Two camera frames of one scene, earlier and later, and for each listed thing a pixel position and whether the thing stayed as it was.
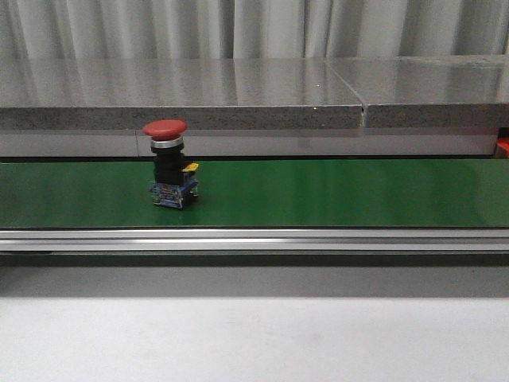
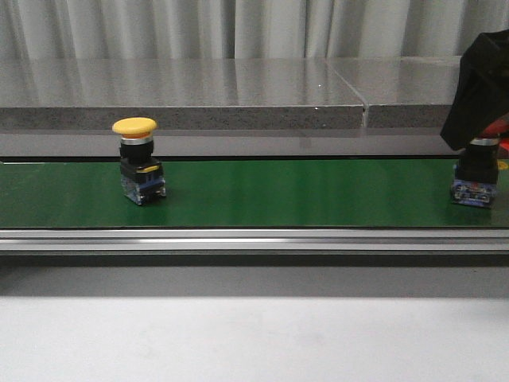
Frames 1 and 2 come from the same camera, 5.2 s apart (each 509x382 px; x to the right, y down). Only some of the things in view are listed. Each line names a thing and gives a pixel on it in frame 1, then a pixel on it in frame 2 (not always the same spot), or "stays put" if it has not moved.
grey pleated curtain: [165, 29] stays put
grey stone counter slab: [254, 107] stays put
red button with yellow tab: [174, 182] -> [475, 173]
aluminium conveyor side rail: [253, 240] stays put
